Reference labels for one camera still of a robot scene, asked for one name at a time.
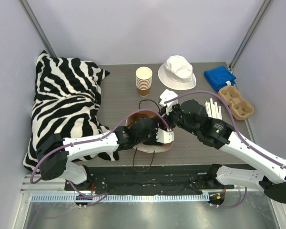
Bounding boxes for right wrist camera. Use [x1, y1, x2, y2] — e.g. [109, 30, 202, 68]
[159, 89, 178, 115]

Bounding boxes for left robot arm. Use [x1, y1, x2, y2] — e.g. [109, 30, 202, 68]
[32, 117, 171, 190]

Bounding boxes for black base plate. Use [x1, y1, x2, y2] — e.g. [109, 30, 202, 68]
[76, 165, 234, 196]

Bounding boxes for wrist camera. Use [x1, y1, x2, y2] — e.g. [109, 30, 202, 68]
[159, 89, 178, 115]
[156, 129, 174, 144]

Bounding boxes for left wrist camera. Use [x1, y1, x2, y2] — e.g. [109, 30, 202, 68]
[156, 129, 174, 144]

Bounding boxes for aluminium rail frame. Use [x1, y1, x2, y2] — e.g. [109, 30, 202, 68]
[21, 174, 281, 203]

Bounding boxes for orange paper gift bag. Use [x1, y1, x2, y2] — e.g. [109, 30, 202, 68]
[125, 99, 176, 173]

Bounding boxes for blue folded cloth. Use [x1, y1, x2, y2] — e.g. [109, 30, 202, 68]
[204, 66, 236, 92]

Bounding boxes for brown cardboard cup carrier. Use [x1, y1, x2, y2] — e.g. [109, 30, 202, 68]
[218, 85, 255, 121]

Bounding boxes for zebra print pillow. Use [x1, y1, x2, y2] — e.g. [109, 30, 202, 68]
[23, 51, 110, 172]

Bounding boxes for stack of paper cups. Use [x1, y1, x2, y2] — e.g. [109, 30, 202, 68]
[135, 66, 153, 97]

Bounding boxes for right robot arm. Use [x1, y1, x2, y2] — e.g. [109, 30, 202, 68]
[160, 100, 286, 204]

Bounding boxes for white wrapped straws bundle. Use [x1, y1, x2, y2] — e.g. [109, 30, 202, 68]
[205, 98, 222, 120]

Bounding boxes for white bucket hat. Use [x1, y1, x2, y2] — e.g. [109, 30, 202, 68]
[158, 55, 196, 91]

